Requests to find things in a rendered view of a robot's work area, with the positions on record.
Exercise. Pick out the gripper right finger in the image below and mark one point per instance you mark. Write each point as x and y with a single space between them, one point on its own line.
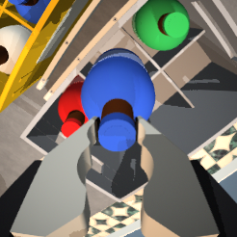
181 199

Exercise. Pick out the grey plastic crate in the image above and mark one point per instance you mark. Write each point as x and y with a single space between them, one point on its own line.
206 73

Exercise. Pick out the green bottle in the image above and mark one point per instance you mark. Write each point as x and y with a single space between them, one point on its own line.
158 25

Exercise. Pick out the blue bottle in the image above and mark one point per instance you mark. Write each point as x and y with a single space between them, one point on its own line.
117 89
30 10

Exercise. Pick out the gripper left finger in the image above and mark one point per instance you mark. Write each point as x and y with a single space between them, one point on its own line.
50 198

